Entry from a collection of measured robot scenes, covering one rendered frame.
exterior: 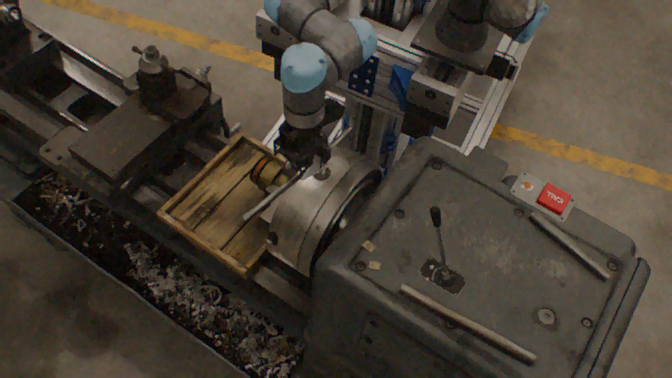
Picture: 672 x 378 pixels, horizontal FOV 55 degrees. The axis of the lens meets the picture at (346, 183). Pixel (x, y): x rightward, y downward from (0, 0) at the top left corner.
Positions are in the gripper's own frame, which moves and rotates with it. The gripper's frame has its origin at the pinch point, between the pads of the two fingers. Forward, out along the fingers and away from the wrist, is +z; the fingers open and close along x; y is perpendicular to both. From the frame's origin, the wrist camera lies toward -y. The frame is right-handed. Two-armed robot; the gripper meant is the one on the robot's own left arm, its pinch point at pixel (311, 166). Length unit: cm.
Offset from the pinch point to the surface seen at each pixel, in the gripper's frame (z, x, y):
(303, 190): 7.6, -0.3, 2.2
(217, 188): 42, -32, 2
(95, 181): 36, -55, 24
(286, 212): 10.8, -0.8, 7.5
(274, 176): 18.0, -12.3, -0.8
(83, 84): 44, -91, 2
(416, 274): 3.8, 30.9, 3.9
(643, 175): 145, 65, -171
